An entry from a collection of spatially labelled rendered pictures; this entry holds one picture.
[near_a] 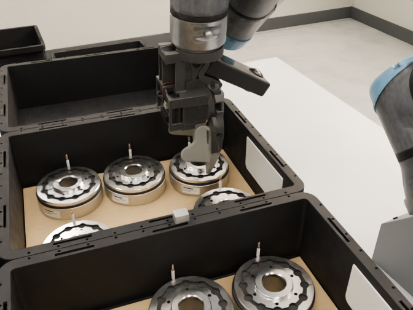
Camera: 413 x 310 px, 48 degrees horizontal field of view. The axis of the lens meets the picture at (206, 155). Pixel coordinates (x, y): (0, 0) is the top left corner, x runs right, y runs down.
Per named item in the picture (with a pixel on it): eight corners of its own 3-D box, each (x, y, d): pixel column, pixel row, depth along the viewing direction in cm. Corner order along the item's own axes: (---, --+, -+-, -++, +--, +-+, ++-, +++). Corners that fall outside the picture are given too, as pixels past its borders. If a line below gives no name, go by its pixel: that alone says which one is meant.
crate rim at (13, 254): (227, 107, 89) (227, 96, 87) (308, 202, 65) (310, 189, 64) (2, 146, 77) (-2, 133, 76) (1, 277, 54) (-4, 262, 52)
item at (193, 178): (216, 146, 87) (216, 143, 86) (237, 176, 79) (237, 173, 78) (163, 156, 84) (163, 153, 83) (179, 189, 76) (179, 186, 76)
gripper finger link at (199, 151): (179, 178, 74) (175, 123, 69) (214, 171, 75) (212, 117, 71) (185, 187, 71) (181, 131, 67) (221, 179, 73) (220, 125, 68)
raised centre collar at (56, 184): (83, 173, 79) (83, 170, 78) (84, 191, 75) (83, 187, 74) (53, 178, 78) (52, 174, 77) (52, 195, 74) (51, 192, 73)
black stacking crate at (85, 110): (180, 88, 117) (179, 45, 111) (225, 149, 94) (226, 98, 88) (13, 115, 106) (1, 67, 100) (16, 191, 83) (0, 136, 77)
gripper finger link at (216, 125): (203, 145, 73) (200, 91, 69) (213, 143, 73) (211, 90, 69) (213, 158, 69) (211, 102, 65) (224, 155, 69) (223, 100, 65)
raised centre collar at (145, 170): (146, 162, 81) (146, 158, 81) (150, 178, 77) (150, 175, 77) (118, 166, 80) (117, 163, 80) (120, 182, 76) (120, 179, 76)
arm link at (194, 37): (216, -2, 64) (238, 21, 58) (214, 29, 67) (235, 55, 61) (162, 3, 62) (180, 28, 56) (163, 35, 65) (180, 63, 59)
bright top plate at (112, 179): (158, 154, 84) (158, 151, 84) (169, 187, 76) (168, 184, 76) (102, 162, 82) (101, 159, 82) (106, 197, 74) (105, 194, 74)
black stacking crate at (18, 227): (225, 151, 94) (227, 99, 87) (298, 251, 70) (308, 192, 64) (16, 192, 83) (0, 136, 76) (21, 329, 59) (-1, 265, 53)
